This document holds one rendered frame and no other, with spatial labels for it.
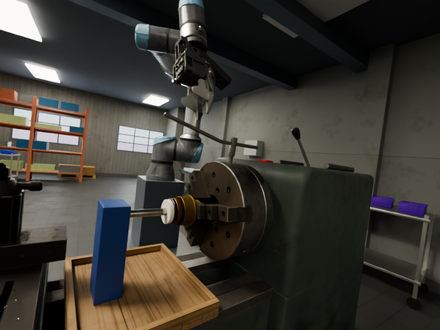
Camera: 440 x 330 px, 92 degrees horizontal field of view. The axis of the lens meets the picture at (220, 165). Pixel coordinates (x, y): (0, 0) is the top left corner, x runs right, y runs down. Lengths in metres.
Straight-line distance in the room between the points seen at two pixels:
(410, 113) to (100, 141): 9.05
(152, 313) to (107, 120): 9.19
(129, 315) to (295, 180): 0.54
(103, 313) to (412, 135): 3.65
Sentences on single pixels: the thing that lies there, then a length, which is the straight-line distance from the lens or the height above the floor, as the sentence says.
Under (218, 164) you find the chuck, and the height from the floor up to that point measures 1.23.
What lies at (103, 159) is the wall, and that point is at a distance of 9.57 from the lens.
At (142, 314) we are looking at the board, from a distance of 0.60.
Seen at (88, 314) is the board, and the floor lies 0.89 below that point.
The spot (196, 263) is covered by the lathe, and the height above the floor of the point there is 0.86.
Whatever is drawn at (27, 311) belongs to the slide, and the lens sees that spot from 0.51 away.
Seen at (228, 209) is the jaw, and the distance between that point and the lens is 0.58.
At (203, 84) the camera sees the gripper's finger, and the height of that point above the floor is 1.43.
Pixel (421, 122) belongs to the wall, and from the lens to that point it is 3.74.
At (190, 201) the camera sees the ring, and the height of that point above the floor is 1.11.
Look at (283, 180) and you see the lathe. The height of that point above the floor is 1.20.
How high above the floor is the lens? 1.25
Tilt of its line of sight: 2 degrees down
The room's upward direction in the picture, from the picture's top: 7 degrees clockwise
